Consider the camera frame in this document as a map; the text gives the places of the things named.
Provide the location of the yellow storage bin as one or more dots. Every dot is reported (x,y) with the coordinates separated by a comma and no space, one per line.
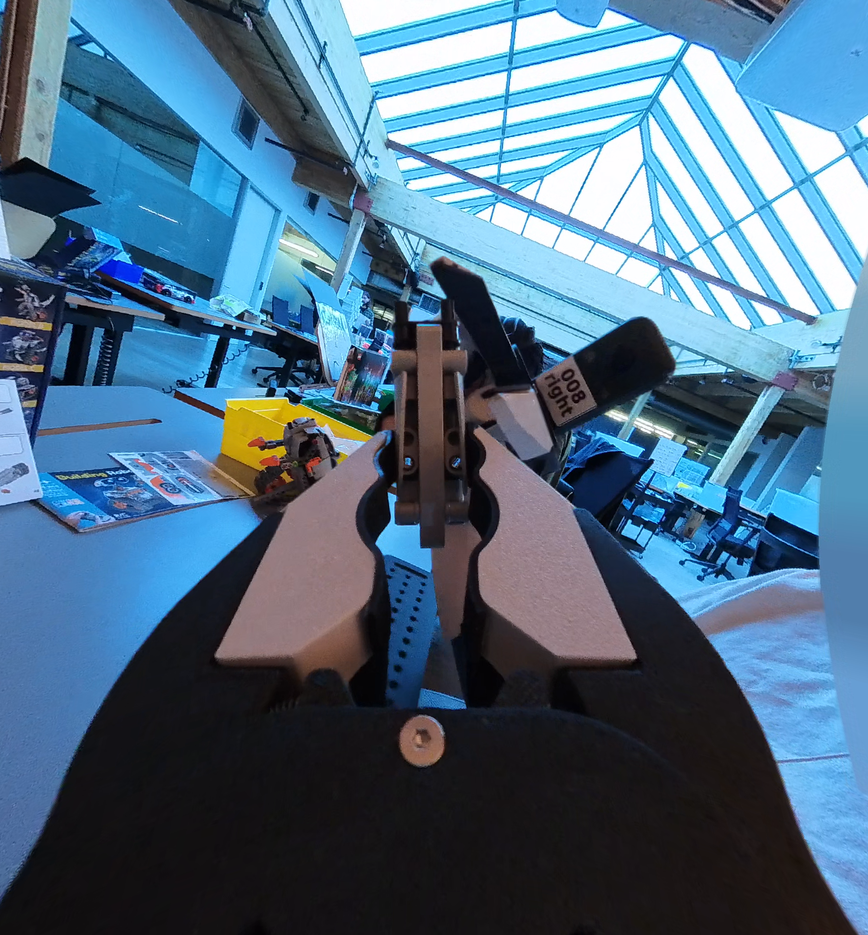
(248,438)

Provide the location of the white orange leaflet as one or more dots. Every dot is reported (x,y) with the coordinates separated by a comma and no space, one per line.
(164,475)

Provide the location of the colourful toy box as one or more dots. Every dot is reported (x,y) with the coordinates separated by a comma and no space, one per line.
(361,376)

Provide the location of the dark blue kit box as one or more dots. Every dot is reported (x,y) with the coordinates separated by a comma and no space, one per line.
(10,336)

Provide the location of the grey orange toy robot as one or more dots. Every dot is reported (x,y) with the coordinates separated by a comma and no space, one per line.
(302,453)

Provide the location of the black angled panel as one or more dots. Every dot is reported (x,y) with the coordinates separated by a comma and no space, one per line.
(39,190)

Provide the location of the person's white shirt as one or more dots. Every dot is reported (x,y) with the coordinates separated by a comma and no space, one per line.
(770,694)

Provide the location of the grey brick assembly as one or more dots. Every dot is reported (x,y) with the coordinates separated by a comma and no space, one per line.
(430,409)

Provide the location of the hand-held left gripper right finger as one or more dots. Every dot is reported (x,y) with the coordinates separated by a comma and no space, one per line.
(551,584)

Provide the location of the black legged table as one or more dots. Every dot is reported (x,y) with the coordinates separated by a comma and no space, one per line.
(105,350)
(218,358)

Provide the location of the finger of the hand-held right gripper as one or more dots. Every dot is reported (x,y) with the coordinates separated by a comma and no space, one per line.
(522,431)
(454,584)

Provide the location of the white hanging panel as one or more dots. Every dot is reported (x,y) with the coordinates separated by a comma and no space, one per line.
(821,66)

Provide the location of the green bin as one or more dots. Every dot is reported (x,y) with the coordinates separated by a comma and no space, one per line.
(339,413)

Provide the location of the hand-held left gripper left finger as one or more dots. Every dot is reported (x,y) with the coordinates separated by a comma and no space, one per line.
(302,584)

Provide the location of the toy car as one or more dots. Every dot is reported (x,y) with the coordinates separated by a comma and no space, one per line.
(167,286)

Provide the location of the person's right forearm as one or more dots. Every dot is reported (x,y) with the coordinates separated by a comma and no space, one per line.
(445,668)

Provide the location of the blue instruction booklet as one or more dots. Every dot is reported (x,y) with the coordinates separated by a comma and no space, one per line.
(83,493)

